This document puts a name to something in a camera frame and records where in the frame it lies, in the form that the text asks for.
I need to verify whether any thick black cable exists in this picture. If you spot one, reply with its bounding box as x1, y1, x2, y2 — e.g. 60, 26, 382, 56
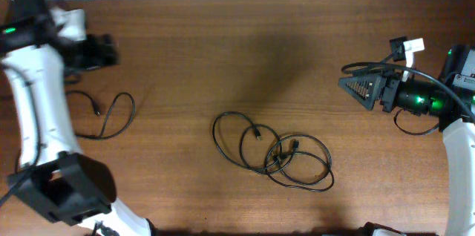
65, 89, 137, 141

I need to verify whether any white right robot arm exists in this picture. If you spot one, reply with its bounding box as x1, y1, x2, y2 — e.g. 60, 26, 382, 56
338, 45, 474, 235

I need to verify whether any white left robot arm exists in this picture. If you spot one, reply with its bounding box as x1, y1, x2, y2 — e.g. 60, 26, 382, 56
1, 0, 155, 235

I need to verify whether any black left camera cable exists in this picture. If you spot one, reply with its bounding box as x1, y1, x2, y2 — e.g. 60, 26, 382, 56
0, 63, 42, 207

